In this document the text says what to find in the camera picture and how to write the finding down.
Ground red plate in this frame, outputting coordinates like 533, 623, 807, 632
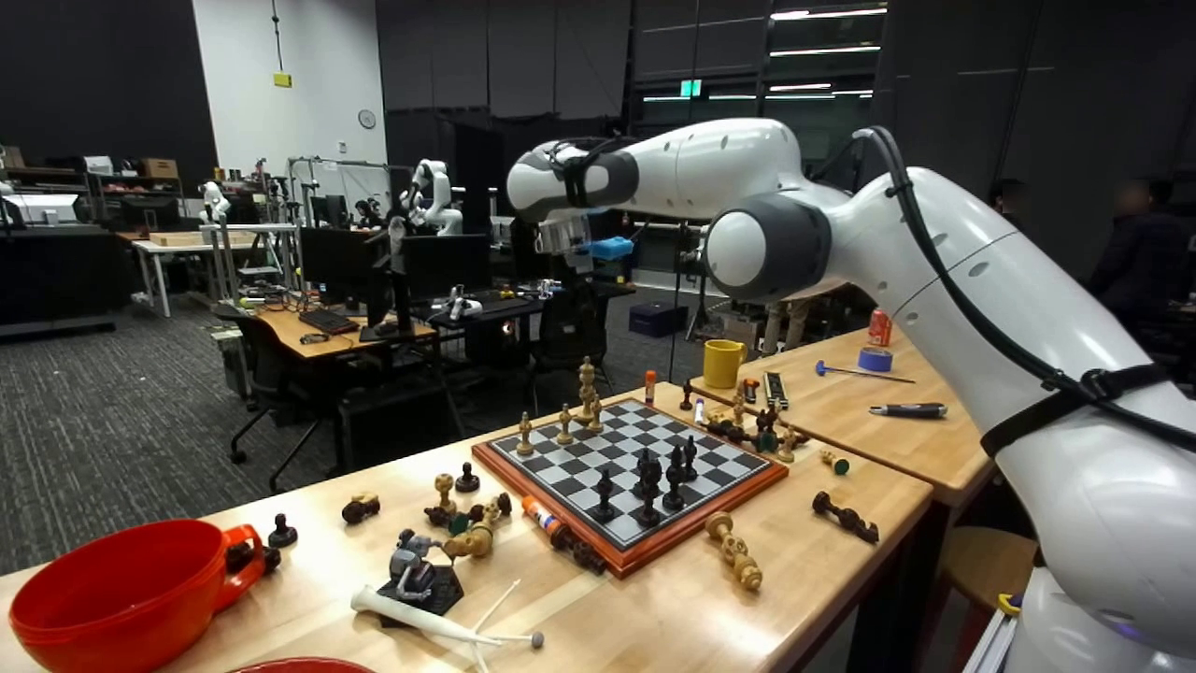
230, 656, 370, 673

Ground dark fallen chess piece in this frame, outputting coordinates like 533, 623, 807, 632
810, 492, 878, 548

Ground black computer monitor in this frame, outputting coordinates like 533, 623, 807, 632
298, 229, 386, 305

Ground black white chessboard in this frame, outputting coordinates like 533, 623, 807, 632
476, 399, 785, 576

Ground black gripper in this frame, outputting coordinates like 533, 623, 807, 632
539, 210, 598, 270

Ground yellow cup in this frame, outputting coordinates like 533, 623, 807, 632
704, 340, 744, 388

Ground tan fallen chess piece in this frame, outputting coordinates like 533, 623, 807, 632
706, 513, 762, 594

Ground orange capped marker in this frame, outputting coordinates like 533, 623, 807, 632
642, 371, 659, 408

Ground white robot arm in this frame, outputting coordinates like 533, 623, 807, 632
505, 117, 1196, 673

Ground red bowl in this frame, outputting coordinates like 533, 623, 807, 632
9, 520, 265, 673

